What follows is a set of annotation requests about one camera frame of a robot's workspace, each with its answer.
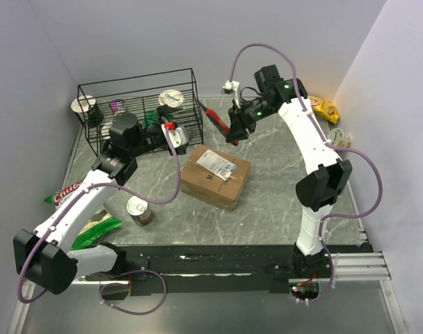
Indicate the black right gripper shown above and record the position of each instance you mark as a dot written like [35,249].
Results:
[238,123]

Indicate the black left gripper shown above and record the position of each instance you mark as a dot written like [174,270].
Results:
[158,124]

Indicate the red black utility knife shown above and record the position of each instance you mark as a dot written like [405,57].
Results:
[217,122]

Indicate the brown cardboard express box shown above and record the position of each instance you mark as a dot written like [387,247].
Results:
[214,177]

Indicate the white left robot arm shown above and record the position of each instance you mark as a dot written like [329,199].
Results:
[45,256]

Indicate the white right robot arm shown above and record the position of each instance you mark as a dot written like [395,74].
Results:
[327,174]

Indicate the green lid canister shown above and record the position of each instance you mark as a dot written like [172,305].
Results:
[153,117]

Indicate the Chobani yogurt cup in rack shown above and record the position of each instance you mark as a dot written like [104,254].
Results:
[172,98]

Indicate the purple label small cup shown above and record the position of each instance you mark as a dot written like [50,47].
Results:
[117,106]

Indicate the white round container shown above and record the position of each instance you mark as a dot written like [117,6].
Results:
[104,132]

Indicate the black cone object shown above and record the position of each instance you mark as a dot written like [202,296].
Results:
[95,116]

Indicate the silver tin can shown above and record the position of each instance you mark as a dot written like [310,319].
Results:
[140,211]

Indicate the white paper cup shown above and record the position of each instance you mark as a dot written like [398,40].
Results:
[82,105]

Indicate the yellow Lays chips bag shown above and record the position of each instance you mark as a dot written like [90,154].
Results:
[325,109]

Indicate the green chips bag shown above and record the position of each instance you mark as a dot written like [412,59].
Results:
[100,224]

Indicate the Chobani yogurt cup right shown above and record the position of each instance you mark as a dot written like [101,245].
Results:
[339,138]

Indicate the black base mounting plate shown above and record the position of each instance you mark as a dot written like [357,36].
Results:
[197,268]

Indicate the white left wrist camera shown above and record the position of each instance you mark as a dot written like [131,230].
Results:
[175,133]

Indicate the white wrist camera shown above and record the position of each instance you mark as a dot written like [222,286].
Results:
[232,88]
[175,133]

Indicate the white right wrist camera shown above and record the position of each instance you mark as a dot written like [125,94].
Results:
[232,88]

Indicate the black wire basket rack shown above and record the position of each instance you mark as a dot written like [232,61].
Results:
[141,94]

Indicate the aluminium frame rail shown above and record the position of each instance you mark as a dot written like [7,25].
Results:
[362,300]

